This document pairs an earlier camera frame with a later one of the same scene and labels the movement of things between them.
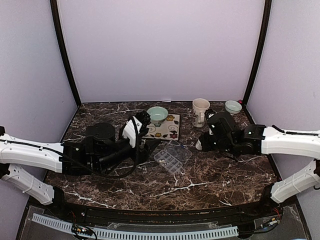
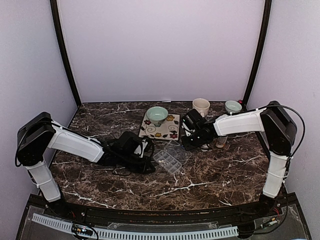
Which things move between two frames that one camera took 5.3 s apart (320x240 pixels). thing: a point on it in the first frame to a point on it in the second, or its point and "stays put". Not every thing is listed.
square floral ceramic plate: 168,130 stays put
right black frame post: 268,8 stays put
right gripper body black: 208,146 to 197,141
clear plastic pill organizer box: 173,157 stays put
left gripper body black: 142,154 to 139,168
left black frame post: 55,12 stays put
